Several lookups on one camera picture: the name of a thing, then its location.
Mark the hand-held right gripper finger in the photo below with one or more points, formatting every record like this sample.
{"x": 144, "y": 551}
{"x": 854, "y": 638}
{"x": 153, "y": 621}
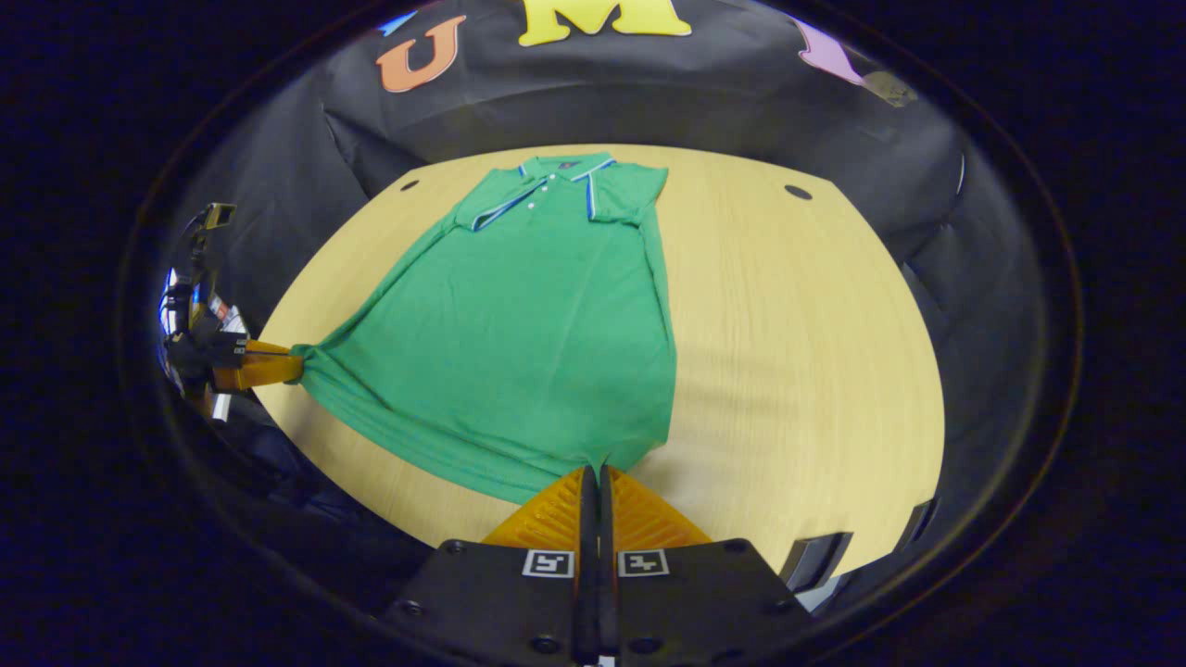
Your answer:
{"x": 607, "y": 574}
{"x": 587, "y": 574}

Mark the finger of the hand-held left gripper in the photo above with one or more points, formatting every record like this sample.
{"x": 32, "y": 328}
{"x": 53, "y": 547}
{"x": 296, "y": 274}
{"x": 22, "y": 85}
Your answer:
{"x": 269, "y": 348}
{"x": 264, "y": 372}

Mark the green T-shirt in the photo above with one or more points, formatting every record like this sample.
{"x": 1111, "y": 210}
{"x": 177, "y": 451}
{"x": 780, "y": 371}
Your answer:
{"x": 519, "y": 343}

